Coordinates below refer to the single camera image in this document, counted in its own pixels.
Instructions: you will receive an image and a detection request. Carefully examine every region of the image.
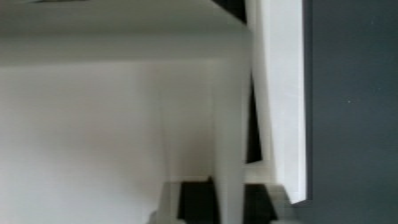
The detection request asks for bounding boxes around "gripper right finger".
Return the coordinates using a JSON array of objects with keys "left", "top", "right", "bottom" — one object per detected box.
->
[{"left": 244, "top": 184, "right": 298, "bottom": 224}]

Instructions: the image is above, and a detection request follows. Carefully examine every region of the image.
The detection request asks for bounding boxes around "white drawer cabinet box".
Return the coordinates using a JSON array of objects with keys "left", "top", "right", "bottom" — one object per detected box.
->
[{"left": 0, "top": 0, "right": 308, "bottom": 224}]

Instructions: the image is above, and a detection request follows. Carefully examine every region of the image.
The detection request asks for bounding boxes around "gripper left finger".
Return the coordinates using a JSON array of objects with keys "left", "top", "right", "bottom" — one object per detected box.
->
[{"left": 148, "top": 179, "right": 219, "bottom": 224}]

